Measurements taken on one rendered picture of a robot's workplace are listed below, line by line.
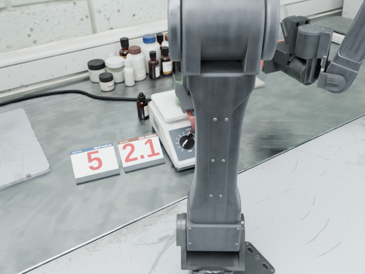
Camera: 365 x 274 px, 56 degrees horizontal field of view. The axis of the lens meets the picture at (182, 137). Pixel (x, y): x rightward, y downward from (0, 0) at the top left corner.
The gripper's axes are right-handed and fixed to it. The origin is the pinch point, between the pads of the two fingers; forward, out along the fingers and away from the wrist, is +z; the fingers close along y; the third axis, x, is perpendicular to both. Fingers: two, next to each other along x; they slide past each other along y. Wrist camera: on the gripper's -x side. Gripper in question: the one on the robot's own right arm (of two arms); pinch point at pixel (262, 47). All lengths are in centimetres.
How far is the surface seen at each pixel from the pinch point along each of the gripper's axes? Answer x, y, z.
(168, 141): 8.0, 35.1, -18.9
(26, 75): 7, 62, 30
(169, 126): 6.1, 33.7, -16.2
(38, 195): 12, 63, -18
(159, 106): 4.1, 33.6, -10.4
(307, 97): 13.8, -10.2, -8.9
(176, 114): 4.3, 31.6, -15.4
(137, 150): 10.6, 41.1, -15.5
